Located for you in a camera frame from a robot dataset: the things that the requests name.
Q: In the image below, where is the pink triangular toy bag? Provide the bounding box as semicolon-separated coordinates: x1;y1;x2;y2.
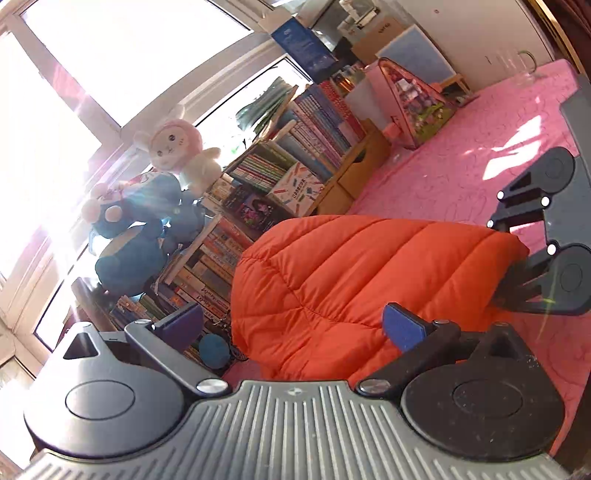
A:
364;56;459;150

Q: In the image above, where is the white pink plush toy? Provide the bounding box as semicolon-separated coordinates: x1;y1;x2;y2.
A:
132;104;223;195

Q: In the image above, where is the wooden framed blue board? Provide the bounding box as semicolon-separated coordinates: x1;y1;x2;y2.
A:
375;23;472;96

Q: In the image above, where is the miniature bicycle model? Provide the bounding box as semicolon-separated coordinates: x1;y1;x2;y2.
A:
216;318;249;361

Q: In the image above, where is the clear glass pitcher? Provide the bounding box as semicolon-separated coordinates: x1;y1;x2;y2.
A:
484;47;539;87

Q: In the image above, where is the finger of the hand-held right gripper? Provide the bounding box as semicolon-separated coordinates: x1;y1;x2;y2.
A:
494;244;557;315
487;161;550;232

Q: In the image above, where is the orange puffer jacket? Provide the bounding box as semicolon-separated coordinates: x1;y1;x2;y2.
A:
230;213;530;387

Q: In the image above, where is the blue cardboard box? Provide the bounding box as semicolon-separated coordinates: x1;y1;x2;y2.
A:
270;17;341;80

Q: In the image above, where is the row of purple red books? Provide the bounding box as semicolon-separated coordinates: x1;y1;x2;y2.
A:
276;75;371;182

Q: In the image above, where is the large blue plush toy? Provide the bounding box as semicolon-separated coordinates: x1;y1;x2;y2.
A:
81;170;207;297

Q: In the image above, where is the stack of green folders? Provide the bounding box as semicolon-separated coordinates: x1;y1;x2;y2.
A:
235;75;299;136

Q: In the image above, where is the row of tall picture books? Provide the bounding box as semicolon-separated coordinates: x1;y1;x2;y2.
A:
110;213;260;366

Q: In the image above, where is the row of thin green books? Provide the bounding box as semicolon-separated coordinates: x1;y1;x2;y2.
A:
228;140;302;193

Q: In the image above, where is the white printed cardboard box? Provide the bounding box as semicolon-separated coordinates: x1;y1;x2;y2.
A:
266;161;327;219

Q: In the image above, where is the wooden drawer organizer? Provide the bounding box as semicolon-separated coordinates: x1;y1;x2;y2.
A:
313;121;394;216

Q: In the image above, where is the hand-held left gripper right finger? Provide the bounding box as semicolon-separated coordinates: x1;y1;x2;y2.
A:
356;302;532;397

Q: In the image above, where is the blue pompom ball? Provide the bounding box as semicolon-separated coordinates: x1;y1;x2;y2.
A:
198;332;231;369

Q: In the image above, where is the brown clipboard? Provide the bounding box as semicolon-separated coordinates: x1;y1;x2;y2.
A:
350;17;408;64

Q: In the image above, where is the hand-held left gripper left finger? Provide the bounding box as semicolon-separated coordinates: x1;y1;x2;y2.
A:
60;302;230;397

